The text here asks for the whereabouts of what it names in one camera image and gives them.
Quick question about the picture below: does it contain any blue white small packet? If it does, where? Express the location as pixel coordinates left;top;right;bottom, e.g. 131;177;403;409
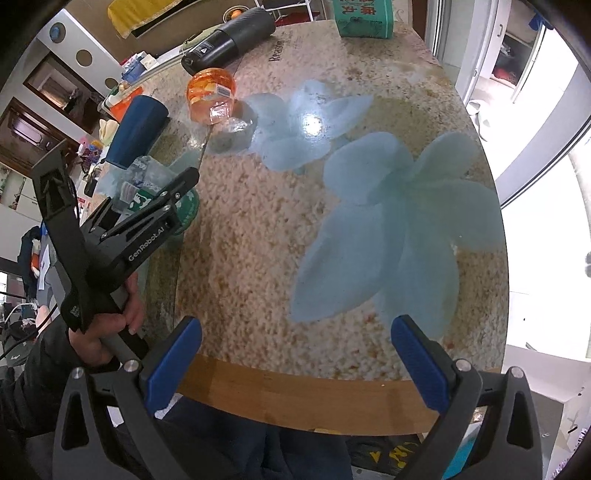
122;53;158;82

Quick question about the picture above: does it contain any teal printed box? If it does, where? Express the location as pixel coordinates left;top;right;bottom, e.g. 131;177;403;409
333;0;394;40

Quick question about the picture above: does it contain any clear green label packet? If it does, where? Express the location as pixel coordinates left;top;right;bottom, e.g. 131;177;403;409
108;156;199;236

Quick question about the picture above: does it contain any black cylindrical flask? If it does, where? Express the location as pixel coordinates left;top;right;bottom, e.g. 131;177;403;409
181;8;277;77

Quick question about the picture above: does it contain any person's left forearm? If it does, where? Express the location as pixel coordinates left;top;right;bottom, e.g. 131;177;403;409
0;318;95;437

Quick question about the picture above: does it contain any person's left hand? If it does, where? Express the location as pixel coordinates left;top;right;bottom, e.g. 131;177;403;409
68;274;147;374

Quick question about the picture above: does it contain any brown wooden cabinet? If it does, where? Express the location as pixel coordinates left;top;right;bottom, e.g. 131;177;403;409
0;50;108;208

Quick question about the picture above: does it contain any person's dark trouser leg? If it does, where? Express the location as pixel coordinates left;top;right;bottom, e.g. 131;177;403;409
117;399;354;480

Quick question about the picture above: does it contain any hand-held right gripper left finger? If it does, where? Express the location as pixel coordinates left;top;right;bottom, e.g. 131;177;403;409
52;316;204;480

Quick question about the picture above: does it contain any yellow cloth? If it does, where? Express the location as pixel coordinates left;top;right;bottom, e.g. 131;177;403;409
107;0;204;39

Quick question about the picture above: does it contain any white slipper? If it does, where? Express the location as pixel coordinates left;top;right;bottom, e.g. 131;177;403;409
471;99;500;141

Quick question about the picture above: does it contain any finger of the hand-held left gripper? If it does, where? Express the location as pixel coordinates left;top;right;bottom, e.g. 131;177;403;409
134;167;200;217
31;138;78;228

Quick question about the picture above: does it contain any dark blue cup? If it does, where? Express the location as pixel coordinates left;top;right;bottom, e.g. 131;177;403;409
105;95;169;169

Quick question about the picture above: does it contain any black yellow printed bag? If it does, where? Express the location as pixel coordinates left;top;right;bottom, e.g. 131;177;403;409
346;434;437;480

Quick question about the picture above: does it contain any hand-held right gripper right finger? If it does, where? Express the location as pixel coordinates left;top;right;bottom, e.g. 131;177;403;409
390;315;543;480

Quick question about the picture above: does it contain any orange transparent jar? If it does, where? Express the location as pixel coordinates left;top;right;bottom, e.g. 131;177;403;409
186;68;238;126

